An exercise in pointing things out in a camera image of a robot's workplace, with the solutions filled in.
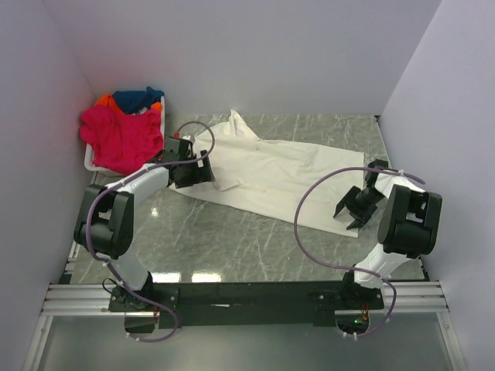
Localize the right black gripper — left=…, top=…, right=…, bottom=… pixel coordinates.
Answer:
left=335, top=185, right=385, bottom=230

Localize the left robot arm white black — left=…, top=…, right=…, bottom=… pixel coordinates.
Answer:
left=73, top=137, right=214, bottom=311

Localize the pink t shirt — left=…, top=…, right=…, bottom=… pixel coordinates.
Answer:
left=80, top=106, right=166, bottom=177

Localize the orange t shirt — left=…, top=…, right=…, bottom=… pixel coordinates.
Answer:
left=95, top=94, right=162, bottom=114

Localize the black base beam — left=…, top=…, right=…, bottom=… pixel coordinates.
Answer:
left=108, top=281, right=384, bottom=329

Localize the white t shirt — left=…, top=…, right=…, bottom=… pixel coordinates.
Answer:
left=177, top=111, right=364, bottom=238

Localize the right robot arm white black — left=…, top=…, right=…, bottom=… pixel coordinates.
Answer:
left=334, top=159, right=442, bottom=308

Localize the blue t shirt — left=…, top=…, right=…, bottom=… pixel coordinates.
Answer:
left=112, top=87, right=165, bottom=114

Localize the white laundry basket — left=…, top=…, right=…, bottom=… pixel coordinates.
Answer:
left=84, top=95, right=169, bottom=179

